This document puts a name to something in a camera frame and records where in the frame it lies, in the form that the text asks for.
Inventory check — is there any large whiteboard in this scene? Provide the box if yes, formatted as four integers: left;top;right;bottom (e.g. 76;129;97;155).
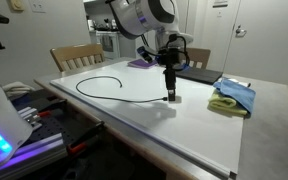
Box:
49;59;246;180

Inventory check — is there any beige wall thermostat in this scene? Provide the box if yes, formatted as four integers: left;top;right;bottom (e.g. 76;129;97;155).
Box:
9;0;25;13

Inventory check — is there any orange handled bar clamp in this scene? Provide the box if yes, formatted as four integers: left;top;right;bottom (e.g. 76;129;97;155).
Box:
66;120;106;156
35;109;53;118

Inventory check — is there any white door sign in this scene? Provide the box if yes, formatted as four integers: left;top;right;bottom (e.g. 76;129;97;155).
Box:
212;0;229;9

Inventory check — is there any purple lit device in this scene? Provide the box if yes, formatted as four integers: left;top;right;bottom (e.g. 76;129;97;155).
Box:
0;132;69;180

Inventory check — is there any yellow cloth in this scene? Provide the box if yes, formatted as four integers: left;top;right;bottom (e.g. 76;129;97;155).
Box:
207;89;249;118

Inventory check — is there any white charger block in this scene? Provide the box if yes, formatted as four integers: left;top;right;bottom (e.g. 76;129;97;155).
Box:
166;94;183;104

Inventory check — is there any wide white switch plate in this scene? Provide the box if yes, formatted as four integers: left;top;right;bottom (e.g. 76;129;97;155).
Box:
28;0;47;14

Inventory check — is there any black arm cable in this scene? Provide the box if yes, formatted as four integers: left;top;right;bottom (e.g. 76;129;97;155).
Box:
166;32;191;72

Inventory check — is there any purple notebook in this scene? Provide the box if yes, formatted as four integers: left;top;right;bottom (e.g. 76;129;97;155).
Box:
127;57;159;70

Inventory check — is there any white door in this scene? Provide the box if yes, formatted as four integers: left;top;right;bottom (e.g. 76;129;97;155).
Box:
223;0;288;87

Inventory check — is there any white folded cloth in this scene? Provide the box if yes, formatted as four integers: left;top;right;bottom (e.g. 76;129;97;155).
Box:
1;81;36;100

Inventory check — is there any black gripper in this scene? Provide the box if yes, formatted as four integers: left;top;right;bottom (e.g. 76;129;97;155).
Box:
157;46;185;102

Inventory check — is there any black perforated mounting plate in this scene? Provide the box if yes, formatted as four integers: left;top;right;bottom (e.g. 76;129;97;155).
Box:
10;89;98;149

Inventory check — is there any black charger cable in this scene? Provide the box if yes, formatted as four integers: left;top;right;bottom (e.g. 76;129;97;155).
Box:
75;75;169;104

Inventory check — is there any white board marker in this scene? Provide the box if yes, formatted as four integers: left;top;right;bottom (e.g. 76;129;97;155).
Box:
221;76;252;88

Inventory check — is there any silver metal bracket stack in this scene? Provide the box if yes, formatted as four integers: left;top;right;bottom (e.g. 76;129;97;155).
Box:
17;105;43;132

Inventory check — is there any blue cloth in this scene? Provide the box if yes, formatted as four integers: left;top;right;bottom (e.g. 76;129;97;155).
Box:
212;77;257;115

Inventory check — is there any wooden slat-back chair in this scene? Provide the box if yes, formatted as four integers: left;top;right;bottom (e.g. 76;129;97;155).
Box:
49;42;106;73
178;47;212;70

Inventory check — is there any white kitchen stove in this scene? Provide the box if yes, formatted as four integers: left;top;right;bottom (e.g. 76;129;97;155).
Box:
89;29;122;61

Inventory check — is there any metal door handle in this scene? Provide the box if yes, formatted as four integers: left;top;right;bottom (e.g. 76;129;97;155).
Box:
235;24;248;38

